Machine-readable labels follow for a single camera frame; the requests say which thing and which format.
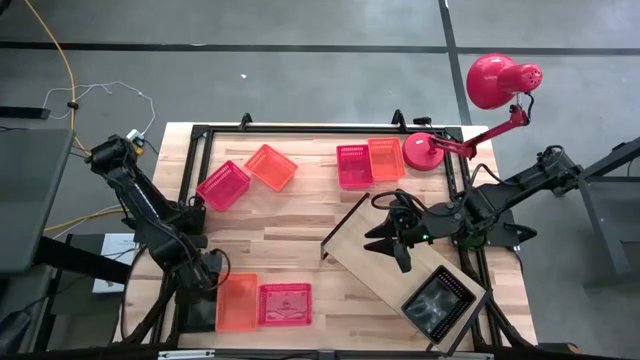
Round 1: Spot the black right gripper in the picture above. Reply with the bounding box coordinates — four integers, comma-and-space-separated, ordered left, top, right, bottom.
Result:
363, 198, 431, 275

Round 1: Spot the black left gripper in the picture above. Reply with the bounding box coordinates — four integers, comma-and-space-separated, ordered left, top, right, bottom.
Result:
174, 248, 225, 335

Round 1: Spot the orange plastic slotted basket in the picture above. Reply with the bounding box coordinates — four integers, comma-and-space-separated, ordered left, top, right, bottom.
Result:
243, 143, 300, 193
214, 272, 261, 334
366, 136, 408, 183

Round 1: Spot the red plastic slotted basket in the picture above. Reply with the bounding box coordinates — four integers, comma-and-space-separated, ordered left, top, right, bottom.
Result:
195, 159, 253, 213
335, 143, 375, 191
256, 282, 315, 329

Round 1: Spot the black plastic slotted basket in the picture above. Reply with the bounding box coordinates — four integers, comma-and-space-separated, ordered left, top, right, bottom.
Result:
400, 264, 478, 346

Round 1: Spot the white paper sheet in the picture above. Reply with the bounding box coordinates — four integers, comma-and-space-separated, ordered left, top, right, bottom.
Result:
91, 232, 140, 295

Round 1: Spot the grey side table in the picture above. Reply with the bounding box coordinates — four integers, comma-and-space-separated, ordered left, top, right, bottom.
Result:
0, 127, 77, 275

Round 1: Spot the red desk lamp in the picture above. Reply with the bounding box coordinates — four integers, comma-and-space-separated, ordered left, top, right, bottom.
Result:
401, 52, 545, 173

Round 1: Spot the grey metal stand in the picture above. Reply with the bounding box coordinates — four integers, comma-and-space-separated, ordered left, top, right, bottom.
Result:
549, 134, 640, 292

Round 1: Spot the black floor bar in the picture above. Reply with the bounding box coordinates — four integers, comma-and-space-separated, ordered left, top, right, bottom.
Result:
0, 105, 52, 121

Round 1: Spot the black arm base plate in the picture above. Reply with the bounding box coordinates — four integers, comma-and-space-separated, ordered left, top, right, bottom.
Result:
487, 207, 539, 250

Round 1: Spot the yellow cable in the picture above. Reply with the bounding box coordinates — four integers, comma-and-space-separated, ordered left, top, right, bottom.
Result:
43, 207, 126, 234
22, 0, 147, 157

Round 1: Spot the black metal table frame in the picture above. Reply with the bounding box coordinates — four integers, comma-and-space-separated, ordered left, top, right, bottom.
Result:
112, 108, 540, 357

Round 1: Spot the thin white cable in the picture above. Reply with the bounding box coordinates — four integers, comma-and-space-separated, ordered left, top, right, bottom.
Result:
41, 80, 158, 139

